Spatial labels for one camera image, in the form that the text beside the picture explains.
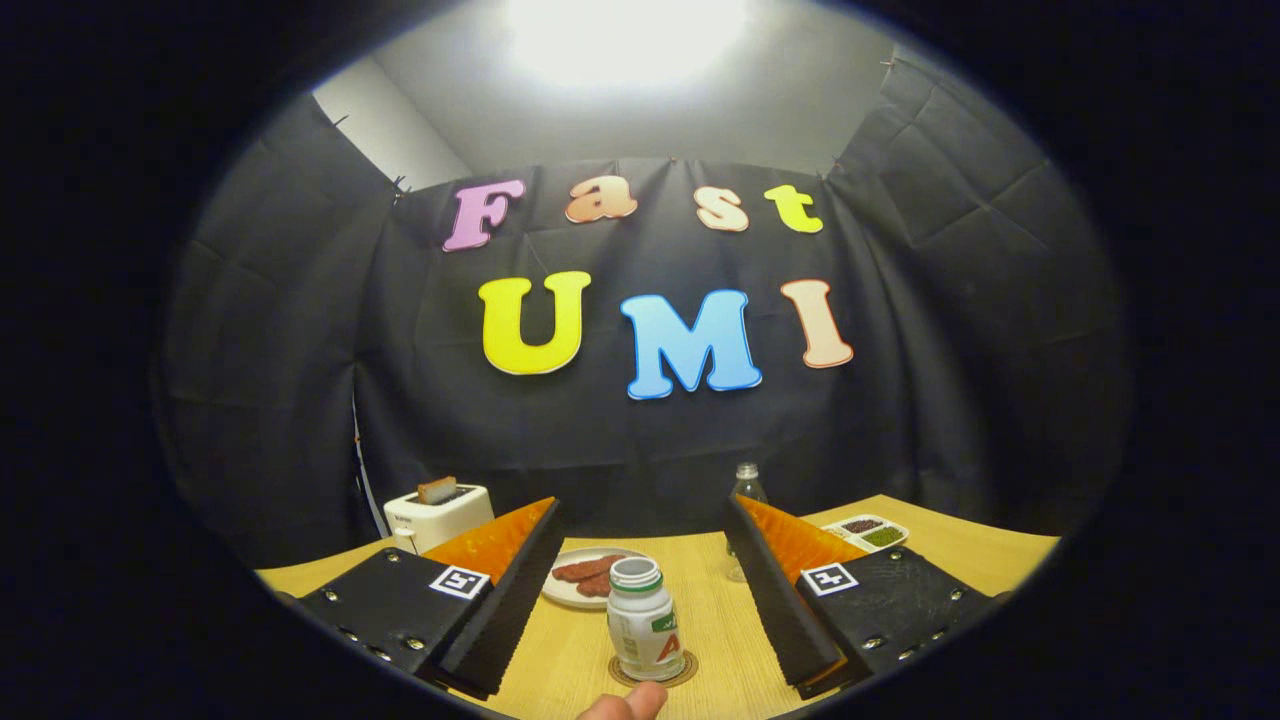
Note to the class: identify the wooden table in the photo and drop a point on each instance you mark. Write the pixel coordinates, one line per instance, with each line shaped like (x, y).
(720, 600)

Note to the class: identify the black backdrop cloth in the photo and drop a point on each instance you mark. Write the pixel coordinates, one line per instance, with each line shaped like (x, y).
(300, 350)

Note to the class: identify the clear plastic water bottle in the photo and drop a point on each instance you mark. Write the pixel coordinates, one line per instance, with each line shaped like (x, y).
(750, 485)

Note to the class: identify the white juice bottle green label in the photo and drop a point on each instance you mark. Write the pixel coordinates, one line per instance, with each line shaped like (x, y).
(640, 625)

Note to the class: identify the round beige plate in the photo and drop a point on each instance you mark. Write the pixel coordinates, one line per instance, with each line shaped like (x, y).
(560, 592)

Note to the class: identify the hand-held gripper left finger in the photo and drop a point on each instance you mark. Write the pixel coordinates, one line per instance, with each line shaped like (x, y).
(505, 600)

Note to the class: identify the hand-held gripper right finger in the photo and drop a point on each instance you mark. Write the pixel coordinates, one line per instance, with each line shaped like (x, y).
(775, 600)

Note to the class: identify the red meat slices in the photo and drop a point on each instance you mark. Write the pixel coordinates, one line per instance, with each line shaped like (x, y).
(585, 572)

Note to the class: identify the round cork coaster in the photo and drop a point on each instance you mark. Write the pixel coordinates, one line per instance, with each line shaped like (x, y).
(690, 668)

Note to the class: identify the toast slice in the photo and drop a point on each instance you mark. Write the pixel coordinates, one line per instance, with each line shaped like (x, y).
(437, 490)

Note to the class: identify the ceiling light panel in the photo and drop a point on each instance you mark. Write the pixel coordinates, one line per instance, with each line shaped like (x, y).
(625, 35)

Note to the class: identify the white divided tray of beans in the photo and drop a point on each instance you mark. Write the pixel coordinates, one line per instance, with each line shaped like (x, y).
(870, 535)

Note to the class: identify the cream toaster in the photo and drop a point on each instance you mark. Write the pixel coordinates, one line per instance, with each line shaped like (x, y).
(440, 518)

